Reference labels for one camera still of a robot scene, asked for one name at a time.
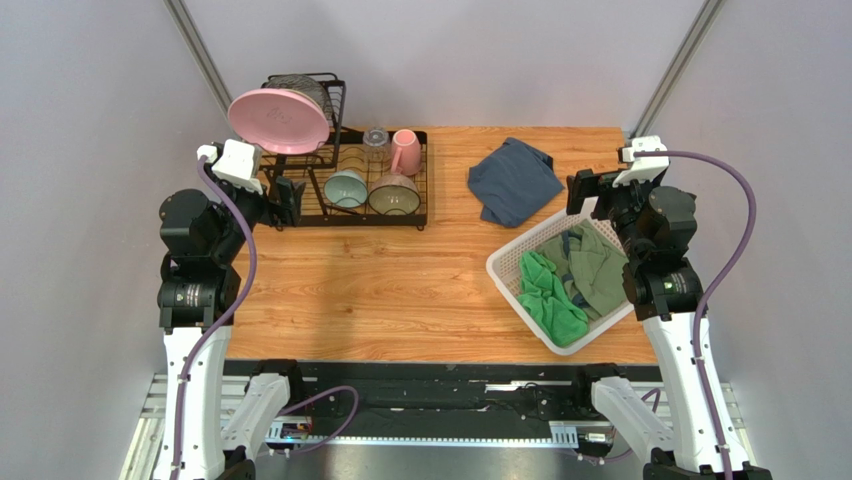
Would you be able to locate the beige brown bowl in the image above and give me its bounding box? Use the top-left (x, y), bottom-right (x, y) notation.
top-left (367, 173), bottom-right (422, 215)

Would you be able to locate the pink plate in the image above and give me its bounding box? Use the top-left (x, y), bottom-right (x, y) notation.
top-left (227, 88), bottom-right (330, 155)

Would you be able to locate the black wire dish rack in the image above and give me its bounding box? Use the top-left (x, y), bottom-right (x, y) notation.
top-left (259, 72), bottom-right (431, 231)

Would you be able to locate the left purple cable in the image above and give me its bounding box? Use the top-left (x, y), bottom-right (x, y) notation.
top-left (167, 156), bottom-right (260, 480)

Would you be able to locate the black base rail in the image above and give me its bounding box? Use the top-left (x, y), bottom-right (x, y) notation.
top-left (136, 359), bottom-right (740, 461)

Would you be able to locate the bright green towel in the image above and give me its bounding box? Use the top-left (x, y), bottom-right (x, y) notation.
top-left (517, 251), bottom-right (589, 347)

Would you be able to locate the light green bowl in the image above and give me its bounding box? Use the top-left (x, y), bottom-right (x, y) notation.
top-left (323, 170), bottom-right (368, 209)

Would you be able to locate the cream patterned plate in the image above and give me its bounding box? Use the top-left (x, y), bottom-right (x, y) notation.
top-left (262, 74), bottom-right (333, 121)

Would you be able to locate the olive green shirt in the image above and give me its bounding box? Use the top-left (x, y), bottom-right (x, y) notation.
top-left (535, 220), bottom-right (627, 320)

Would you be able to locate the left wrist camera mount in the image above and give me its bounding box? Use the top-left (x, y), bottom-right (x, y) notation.
top-left (196, 139), bottom-right (263, 195)

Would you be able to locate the folded blue cloth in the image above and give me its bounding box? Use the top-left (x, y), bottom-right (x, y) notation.
top-left (467, 137), bottom-right (564, 228)

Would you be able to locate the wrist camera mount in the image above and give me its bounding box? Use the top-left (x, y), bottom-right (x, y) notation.
top-left (196, 139), bottom-right (263, 195)
top-left (613, 135), bottom-right (670, 187)

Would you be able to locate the clear glass cup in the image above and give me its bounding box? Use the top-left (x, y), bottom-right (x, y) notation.
top-left (362, 126), bottom-right (391, 163)

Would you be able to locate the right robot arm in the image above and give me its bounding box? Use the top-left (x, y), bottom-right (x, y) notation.
top-left (566, 170), bottom-right (772, 479)

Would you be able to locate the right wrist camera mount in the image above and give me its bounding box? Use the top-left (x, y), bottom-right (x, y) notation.
top-left (613, 135), bottom-right (670, 187)

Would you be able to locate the pink mug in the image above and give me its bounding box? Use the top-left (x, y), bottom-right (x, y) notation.
top-left (390, 129), bottom-right (422, 176)

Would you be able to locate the white plastic basket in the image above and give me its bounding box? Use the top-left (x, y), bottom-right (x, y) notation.
top-left (486, 198), bottom-right (634, 356)

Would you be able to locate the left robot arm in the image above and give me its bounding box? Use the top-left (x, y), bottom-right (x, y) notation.
top-left (153, 180), bottom-right (305, 479)

